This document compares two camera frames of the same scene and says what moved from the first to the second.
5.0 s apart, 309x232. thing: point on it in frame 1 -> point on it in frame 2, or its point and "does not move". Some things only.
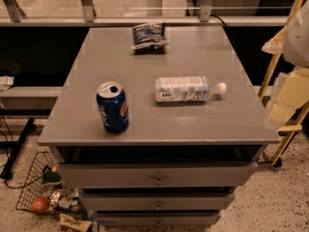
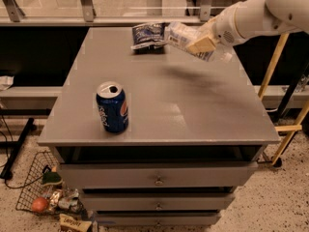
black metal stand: (16, 145) does not move
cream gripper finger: (293, 93) -> (203, 44)
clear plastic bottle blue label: (186, 89) -> (182, 34)
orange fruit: (40, 204) does not move
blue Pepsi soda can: (113, 106) does not move
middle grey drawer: (157, 201) does not move
